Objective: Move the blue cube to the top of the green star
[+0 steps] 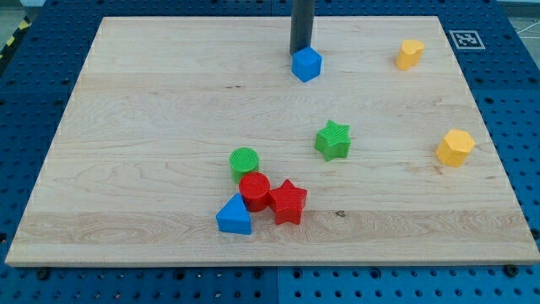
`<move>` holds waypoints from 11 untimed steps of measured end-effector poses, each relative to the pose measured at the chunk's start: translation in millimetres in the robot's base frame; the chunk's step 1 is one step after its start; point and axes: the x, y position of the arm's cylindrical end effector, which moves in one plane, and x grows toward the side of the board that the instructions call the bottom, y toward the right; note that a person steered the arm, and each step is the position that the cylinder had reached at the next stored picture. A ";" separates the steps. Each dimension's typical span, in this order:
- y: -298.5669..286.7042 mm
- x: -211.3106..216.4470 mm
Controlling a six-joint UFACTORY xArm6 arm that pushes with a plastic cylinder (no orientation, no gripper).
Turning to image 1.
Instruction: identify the blue triangle block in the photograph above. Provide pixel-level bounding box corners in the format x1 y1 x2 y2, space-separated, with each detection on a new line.
216 193 251 235

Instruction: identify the red cylinder block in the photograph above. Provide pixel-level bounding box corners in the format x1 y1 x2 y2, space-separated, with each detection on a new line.
239 172 270 212

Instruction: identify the green cylinder block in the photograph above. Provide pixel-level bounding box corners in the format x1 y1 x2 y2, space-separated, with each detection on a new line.
229 147 259 184

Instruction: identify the yellow hexagon block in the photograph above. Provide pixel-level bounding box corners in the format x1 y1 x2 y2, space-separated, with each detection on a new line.
435 129 476 167

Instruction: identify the blue cube block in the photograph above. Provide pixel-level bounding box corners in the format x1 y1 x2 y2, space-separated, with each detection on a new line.
291 46 322 83

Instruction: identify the yellow heart block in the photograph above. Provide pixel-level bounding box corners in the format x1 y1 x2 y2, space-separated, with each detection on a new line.
395 40 425 70

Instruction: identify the green star block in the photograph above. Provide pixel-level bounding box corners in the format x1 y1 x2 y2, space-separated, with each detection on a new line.
315 120 351 161

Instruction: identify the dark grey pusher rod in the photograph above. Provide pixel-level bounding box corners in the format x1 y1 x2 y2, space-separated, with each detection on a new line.
289 0 316 55

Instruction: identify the white fiducial marker tag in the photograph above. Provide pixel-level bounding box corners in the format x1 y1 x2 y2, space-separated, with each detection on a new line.
449 30 485 50

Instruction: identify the red star block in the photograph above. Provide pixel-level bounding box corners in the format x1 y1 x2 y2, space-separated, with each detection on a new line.
269 179 308 225

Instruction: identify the light wooden board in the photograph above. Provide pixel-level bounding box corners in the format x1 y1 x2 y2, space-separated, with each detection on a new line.
6 16 539 267

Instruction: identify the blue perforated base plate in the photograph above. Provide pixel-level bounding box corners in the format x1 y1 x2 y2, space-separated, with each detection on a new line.
1 1 539 303

